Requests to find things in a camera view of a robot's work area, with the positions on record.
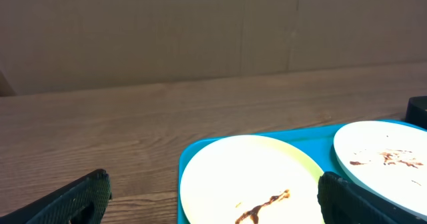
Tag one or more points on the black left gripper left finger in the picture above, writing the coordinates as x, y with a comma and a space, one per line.
83, 201

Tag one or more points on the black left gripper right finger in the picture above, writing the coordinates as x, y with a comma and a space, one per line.
343, 202

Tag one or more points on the yellow plate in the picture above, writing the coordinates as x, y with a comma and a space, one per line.
250, 179

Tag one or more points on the teal plastic tray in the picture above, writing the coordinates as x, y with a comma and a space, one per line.
312, 147

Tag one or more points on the black tray with soapy water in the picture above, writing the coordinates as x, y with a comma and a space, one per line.
416, 113

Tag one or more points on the white plate with brown smears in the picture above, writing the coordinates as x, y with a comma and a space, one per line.
387, 159

